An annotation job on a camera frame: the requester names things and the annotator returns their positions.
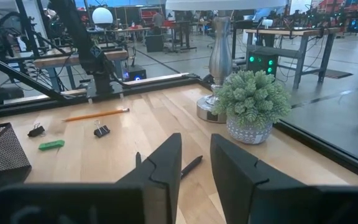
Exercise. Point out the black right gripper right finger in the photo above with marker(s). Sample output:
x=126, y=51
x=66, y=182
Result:
x=235, y=174

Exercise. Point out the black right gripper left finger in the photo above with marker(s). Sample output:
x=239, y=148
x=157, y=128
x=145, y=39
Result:
x=163, y=174

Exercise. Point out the black pen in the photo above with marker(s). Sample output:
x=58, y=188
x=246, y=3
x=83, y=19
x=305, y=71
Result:
x=191, y=167

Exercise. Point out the black binder clip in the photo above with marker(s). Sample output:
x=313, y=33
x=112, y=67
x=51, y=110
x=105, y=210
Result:
x=101, y=131
x=36, y=131

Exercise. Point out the yellow pencil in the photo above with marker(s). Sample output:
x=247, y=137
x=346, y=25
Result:
x=95, y=115

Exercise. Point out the green eraser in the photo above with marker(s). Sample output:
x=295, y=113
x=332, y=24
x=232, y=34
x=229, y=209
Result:
x=51, y=145

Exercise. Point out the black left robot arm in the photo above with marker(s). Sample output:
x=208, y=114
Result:
x=73, y=31

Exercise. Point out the black mesh desk organizer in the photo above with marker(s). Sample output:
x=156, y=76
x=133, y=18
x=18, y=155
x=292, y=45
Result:
x=2, y=155

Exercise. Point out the potted green succulent plant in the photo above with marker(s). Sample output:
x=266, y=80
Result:
x=250, y=96

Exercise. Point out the black computer blue light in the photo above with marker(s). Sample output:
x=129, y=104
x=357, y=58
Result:
x=135, y=74

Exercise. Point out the black computer green lights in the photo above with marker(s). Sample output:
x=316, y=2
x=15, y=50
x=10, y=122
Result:
x=259, y=67

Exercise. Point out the white-shade silver table lamp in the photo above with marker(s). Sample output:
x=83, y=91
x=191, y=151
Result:
x=221, y=56

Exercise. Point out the black cabinet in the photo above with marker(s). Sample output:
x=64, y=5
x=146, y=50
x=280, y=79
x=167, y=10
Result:
x=154, y=43

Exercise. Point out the black floor mat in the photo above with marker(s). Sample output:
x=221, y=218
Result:
x=336, y=74

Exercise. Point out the black standing desk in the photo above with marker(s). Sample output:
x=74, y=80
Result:
x=180, y=31

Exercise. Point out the wooden workbench blue legs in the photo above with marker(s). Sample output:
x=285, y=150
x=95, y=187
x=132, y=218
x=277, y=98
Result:
x=73, y=59

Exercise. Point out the wooden workbench grey legs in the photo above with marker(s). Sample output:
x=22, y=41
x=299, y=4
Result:
x=291, y=32

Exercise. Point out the person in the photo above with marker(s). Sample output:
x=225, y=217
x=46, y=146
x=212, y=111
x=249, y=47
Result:
x=158, y=20

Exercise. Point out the small white device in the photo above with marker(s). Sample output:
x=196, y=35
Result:
x=267, y=23

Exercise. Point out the red storage shelf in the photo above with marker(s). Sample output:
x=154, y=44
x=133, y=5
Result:
x=149, y=14

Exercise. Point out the white globe lamp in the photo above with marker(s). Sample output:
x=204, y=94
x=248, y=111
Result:
x=102, y=17

